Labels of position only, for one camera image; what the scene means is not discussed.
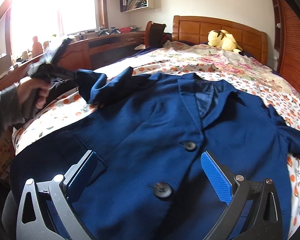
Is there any wooden louvred wardrobe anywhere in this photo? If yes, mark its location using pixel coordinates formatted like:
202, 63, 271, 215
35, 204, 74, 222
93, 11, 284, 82
272, 0, 300, 93

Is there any pink floral quilt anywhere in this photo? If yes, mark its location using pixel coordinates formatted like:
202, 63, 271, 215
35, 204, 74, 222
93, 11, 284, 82
163, 41, 292, 94

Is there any yellow plush toy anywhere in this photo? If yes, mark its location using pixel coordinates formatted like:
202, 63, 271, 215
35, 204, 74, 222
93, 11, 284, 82
207, 30, 243, 53

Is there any blue blazer jacket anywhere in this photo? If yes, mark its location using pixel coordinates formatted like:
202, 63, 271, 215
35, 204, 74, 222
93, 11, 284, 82
10, 68, 300, 239

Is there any red bowl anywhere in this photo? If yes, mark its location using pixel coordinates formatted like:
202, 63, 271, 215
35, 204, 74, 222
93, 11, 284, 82
119, 27, 131, 34

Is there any person's left hand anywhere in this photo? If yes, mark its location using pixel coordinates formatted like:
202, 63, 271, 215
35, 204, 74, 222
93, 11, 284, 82
17, 77, 51, 109

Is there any wooden desk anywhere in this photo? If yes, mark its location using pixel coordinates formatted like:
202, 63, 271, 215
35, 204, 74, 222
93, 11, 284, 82
0, 31, 146, 91

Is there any orange floral bed sheet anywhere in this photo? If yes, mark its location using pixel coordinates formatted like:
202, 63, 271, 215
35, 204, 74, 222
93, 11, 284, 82
10, 42, 300, 239

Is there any wooden headboard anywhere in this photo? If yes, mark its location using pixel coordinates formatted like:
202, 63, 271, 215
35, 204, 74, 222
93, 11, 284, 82
172, 15, 268, 65

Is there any grey left sleeve forearm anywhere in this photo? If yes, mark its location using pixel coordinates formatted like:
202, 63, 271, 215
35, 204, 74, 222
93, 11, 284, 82
0, 84, 24, 137

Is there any wooden chair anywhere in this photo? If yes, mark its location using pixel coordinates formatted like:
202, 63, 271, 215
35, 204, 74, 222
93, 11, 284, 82
144, 21, 166, 48

